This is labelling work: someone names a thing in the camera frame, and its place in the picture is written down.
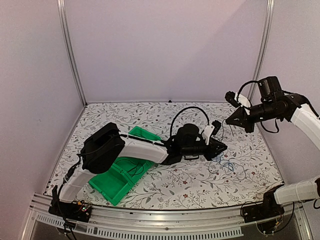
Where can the green three-compartment bin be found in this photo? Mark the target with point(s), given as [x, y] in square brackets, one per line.
[122, 176]

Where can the front aluminium rail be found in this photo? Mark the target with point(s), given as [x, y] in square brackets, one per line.
[112, 223]

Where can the left aluminium frame post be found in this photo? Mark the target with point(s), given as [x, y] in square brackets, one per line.
[69, 50]

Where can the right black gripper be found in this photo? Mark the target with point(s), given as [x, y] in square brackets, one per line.
[241, 113]

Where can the floral patterned table mat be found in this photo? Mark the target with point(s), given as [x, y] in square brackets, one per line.
[244, 172]

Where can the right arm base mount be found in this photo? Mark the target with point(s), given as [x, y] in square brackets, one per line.
[255, 211]

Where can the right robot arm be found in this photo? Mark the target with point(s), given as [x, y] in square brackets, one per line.
[278, 104]

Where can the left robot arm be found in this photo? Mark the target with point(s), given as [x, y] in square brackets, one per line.
[102, 149]

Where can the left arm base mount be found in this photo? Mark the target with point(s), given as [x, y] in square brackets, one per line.
[77, 211]

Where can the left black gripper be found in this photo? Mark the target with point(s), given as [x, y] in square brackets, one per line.
[213, 148]

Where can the aluminium frame post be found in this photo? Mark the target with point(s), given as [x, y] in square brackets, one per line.
[69, 50]
[263, 43]

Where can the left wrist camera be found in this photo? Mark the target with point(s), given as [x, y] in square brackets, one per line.
[210, 130]

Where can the right aluminium frame post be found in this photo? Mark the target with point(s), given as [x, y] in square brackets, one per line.
[263, 43]

